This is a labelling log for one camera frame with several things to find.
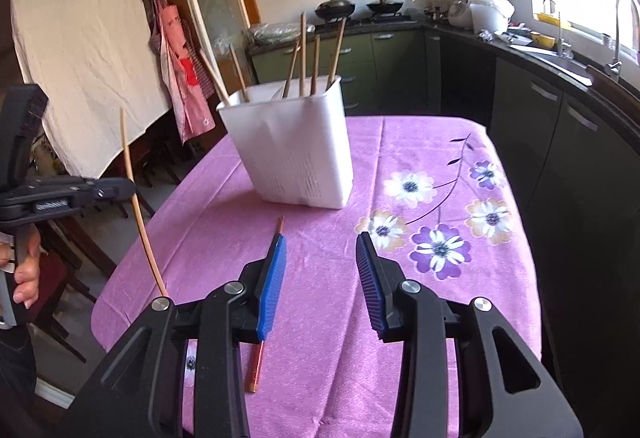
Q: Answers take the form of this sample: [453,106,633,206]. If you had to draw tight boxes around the brown wooden chopstick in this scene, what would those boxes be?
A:
[245,216,286,394]
[310,35,321,96]
[200,49,231,106]
[229,46,250,103]
[282,39,300,99]
[298,12,307,98]
[119,108,169,297]

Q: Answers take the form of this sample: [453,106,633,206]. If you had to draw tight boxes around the chrome kitchen faucet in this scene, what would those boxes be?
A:
[604,0,639,83]

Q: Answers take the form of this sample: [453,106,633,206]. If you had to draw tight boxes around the person left hand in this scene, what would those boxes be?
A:
[13,226,41,308]

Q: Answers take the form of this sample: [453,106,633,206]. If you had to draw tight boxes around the white hanging cloth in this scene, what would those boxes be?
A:
[11,0,170,177]

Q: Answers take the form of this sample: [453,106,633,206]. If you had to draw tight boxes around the red checkered apron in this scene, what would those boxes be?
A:
[150,0,215,143]

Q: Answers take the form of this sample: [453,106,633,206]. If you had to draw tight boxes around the purple floral tablecloth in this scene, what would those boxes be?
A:
[90,114,544,438]

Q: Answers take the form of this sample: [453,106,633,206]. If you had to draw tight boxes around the white plastic utensil holder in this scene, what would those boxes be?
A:
[217,75,354,210]

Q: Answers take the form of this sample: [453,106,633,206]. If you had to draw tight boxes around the clear plastic bag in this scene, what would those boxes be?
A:
[248,22,300,46]

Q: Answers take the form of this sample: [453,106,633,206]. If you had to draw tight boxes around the green lower cabinets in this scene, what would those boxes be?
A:
[248,28,437,115]

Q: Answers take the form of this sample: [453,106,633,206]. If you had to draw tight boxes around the small chrome faucet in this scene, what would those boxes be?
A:
[538,0,574,60]

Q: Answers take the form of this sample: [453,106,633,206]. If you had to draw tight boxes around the black lidded wok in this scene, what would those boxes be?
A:
[314,0,356,22]

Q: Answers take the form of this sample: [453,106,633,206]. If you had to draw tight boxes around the white rice cooker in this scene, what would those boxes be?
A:
[447,0,473,30]

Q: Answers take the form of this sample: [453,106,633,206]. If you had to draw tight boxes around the black wok with handle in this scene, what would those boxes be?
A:
[367,0,404,16]

